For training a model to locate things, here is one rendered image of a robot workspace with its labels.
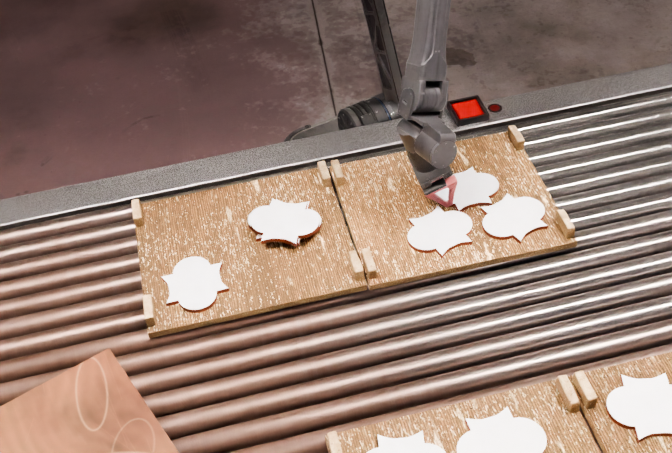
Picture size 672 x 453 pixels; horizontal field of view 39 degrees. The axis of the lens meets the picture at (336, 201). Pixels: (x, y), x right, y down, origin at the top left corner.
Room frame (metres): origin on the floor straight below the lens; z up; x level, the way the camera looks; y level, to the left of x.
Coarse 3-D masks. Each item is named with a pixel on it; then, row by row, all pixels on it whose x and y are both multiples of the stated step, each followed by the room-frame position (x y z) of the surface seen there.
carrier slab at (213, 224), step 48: (240, 192) 1.45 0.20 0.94; (288, 192) 1.44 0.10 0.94; (144, 240) 1.34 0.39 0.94; (192, 240) 1.32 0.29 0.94; (240, 240) 1.31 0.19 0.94; (336, 240) 1.29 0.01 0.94; (144, 288) 1.21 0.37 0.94; (240, 288) 1.19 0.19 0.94; (288, 288) 1.18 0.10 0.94; (336, 288) 1.17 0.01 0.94
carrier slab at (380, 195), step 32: (384, 160) 1.51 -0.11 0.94; (480, 160) 1.49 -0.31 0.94; (512, 160) 1.48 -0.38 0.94; (352, 192) 1.42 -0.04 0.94; (384, 192) 1.42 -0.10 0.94; (416, 192) 1.41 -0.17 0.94; (512, 192) 1.38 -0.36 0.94; (544, 192) 1.38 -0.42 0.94; (352, 224) 1.33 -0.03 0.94; (384, 224) 1.32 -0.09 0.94; (480, 224) 1.30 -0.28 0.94; (384, 256) 1.24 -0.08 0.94; (416, 256) 1.23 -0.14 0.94; (448, 256) 1.22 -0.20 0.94; (480, 256) 1.22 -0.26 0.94; (512, 256) 1.21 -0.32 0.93
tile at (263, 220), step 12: (276, 204) 1.38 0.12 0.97; (288, 204) 1.37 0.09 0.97; (300, 204) 1.37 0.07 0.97; (252, 216) 1.35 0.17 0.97; (264, 216) 1.35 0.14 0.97; (276, 216) 1.34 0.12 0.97; (288, 216) 1.34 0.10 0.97; (300, 216) 1.34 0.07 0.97; (312, 216) 1.33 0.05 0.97; (252, 228) 1.32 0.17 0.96; (264, 228) 1.31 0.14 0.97; (276, 228) 1.31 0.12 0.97; (288, 228) 1.31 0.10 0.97; (300, 228) 1.30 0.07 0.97; (312, 228) 1.30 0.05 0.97; (264, 240) 1.28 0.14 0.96; (276, 240) 1.28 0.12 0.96; (288, 240) 1.27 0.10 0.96
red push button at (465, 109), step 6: (462, 102) 1.70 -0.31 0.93; (468, 102) 1.70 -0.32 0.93; (474, 102) 1.69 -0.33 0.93; (456, 108) 1.68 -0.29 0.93; (462, 108) 1.68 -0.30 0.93; (468, 108) 1.67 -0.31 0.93; (474, 108) 1.67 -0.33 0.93; (480, 108) 1.67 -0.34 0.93; (456, 114) 1.66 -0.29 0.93; (462, 114) 1.66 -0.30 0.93; (468, 114) 1.65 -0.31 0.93; (474, 114) 1.65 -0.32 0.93; (480, 114) 1.65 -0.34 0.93
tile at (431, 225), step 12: (432, 216) 1.32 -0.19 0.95; (444, 216) 1.32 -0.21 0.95; (456, 216) 1.32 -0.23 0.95; (468, 216) 1.32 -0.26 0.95; (420, 228) 1.29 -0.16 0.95; (432, 228) 1.29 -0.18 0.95; (444, 228) 1.29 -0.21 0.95; (456, 228) 1.29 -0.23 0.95; (468, 228) 1.28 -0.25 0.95; (408, 240) 1.26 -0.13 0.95; (420, 240) 1.26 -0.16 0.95; (432, 240) 1.26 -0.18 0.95; (444, 240) 1.26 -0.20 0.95; (456, 240) 1.25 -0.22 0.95; (468, 240) 1.25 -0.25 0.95; (444, 252) 1.23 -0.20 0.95
